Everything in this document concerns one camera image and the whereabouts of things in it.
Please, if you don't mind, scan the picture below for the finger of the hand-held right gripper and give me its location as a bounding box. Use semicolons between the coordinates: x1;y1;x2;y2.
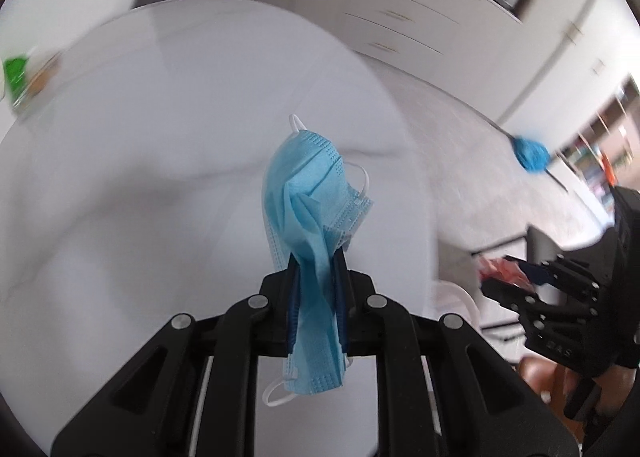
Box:
481;278;552;326
501;253;599;299

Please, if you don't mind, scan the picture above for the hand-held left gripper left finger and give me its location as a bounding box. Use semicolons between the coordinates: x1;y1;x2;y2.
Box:
50;252;302;457

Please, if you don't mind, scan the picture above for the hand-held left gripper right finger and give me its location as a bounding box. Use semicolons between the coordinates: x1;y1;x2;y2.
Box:
332;251;581;457

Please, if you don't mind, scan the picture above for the large red paper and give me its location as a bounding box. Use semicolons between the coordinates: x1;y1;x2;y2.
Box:
477;257;532;289

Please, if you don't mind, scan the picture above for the white slotted waste bin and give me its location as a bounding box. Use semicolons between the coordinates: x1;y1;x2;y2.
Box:
431;282;482;334

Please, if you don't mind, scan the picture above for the blue face mask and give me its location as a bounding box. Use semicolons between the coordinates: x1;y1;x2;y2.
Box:
262;114;375;409

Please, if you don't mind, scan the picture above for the person's right hand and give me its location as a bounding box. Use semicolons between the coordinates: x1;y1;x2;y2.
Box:
565;368;632;419

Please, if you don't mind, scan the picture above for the brown leather chair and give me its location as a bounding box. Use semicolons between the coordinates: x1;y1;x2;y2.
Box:
516;356;572;419

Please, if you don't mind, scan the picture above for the blue plastic bag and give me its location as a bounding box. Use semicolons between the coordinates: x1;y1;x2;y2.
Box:
510;134;552;174

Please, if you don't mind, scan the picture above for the open bookshelf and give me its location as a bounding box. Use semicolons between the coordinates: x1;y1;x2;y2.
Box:
562;79;640;200

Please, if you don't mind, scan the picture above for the white round table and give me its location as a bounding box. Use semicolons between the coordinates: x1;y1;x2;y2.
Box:
0;0;442;457

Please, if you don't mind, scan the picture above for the green packet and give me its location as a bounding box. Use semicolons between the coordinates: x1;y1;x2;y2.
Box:
2;56;29;94

